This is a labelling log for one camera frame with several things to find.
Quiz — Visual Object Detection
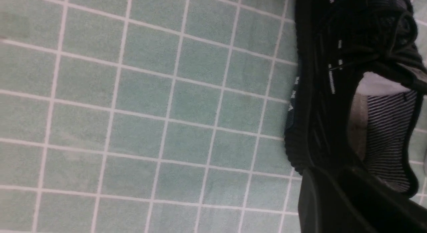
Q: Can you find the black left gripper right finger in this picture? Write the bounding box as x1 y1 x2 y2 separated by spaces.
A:
340 168 427 233

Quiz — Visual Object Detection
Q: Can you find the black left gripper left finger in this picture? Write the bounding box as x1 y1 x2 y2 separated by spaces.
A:
298 169 377 233

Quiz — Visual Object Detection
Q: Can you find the black knit sneaker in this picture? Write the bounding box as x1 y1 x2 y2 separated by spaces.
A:
284 0 426 198

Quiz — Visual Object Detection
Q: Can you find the green checked floor mat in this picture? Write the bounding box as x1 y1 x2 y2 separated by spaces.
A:
0 0 427 233

